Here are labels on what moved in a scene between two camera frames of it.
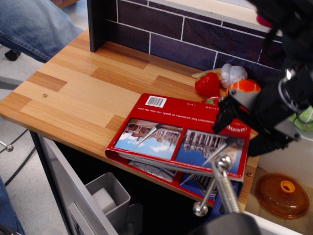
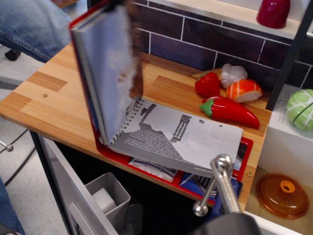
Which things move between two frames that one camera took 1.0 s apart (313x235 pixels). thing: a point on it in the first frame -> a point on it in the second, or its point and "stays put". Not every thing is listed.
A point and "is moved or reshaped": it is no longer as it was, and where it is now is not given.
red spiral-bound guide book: [171, 141] is moved or reshaped
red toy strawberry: [209, 84] stays put
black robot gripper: [273, 111] -> [112, 4]
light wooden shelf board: [224, 11] stays put
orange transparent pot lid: [281, 196] stays put
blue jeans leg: [36, 29] stays put
